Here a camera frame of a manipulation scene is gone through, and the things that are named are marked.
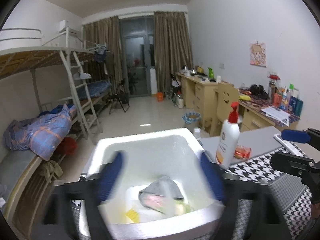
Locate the wide brown curtain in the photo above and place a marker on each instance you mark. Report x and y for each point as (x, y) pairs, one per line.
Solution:
(172, 50)

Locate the yellow cloth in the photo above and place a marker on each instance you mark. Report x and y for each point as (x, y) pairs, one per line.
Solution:
(244, 97)

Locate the white lotion bottle red pump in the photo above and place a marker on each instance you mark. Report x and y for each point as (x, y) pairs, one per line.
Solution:
(227, 140)

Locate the white clothes hanger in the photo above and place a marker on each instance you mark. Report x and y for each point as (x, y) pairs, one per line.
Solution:
(83, 76)

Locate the blue checked bed sheet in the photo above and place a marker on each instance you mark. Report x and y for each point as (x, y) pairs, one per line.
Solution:
(96, 88)

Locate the wooden chair with smiley cutout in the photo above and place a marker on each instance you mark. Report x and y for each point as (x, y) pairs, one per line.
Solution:
(225, 105)

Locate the grey sock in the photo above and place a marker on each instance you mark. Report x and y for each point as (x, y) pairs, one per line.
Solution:
(162, 185)

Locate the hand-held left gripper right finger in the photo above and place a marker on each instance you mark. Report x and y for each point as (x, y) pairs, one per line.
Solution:
(212, 177)

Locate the black shoes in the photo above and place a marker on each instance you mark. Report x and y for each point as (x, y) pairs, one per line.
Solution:
(258, 91)

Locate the houndstooth table mat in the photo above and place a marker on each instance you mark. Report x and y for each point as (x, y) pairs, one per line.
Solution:
(287, 192)

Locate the orange bucket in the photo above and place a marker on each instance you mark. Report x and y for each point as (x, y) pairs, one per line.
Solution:
(160, 96)

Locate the small white cup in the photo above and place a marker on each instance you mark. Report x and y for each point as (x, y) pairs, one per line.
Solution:
(218, 79)

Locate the small white round container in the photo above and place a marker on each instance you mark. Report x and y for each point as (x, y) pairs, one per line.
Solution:
(197, 133)

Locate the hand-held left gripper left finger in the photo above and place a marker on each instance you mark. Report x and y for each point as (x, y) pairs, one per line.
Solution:
(110, 177)

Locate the red snack packet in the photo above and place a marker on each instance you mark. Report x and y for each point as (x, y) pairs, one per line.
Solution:
(242, 152)

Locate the beige crumpled cloth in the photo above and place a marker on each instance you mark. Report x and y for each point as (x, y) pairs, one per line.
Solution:
(51, 170)

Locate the white plastic jug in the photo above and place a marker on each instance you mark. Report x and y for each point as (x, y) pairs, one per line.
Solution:
(180, 103)

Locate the grey trash bin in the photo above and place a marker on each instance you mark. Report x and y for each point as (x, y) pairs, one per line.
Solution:
(191, 120)

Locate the glass balcony door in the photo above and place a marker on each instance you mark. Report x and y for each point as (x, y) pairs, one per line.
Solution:
(136, 55)

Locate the narrow white cabinet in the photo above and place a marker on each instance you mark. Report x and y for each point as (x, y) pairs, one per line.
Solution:
(153, 81)

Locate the grey mattress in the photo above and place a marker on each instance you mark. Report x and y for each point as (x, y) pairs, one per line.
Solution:
(15, 167)

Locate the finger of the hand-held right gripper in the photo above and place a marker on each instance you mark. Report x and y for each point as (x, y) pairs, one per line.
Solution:
(292, 163)
(295, 136)

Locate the white foam box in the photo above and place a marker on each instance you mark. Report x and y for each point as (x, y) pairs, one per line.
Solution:
(150, 150)

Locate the dark thermos flask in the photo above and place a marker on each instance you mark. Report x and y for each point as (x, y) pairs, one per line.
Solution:
(272, 91)

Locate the white remote control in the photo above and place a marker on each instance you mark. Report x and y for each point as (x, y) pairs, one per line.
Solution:
(290, 146)

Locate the white metal bed ladder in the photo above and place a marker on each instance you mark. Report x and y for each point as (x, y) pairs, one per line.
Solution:
(82, 100)

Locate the blue checked quilt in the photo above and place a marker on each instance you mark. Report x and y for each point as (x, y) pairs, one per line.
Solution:
(42, 132)

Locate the printed paper sheets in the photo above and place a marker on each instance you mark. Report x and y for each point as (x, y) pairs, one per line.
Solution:
(276, 115)

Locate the red clothing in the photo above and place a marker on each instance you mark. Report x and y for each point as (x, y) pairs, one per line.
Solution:
(68, 146)

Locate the bare light wooden desk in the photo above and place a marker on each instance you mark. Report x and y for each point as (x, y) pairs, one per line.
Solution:
(200, 95)

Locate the dark hanging clothes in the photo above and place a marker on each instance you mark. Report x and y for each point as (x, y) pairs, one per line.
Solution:
(100, 57)

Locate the pink cartoon wall poster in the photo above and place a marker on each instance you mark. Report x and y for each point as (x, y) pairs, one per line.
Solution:
(257, 55)

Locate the small white metal bunk bed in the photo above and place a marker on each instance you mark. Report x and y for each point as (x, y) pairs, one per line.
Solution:
(90, 46)

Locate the metal cooking pot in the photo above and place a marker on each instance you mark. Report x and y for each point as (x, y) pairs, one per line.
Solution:
(187, 72)

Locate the black folding chair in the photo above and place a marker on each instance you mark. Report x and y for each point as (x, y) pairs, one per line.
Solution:
(121, 97)

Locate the yellow foam net sleeve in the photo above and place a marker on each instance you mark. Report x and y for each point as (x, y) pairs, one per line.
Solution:
(132, 216)

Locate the cluster of toiletry bottles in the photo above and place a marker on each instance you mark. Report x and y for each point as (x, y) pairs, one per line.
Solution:
(290, 102)

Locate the white air conditioner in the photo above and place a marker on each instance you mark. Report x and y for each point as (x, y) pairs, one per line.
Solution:
(66, 27)

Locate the narrow brown curtain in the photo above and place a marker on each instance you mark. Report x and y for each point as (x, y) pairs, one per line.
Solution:
(102, 50)

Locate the large white metal bunk bed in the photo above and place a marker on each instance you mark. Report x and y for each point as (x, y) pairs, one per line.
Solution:
(25, 60)

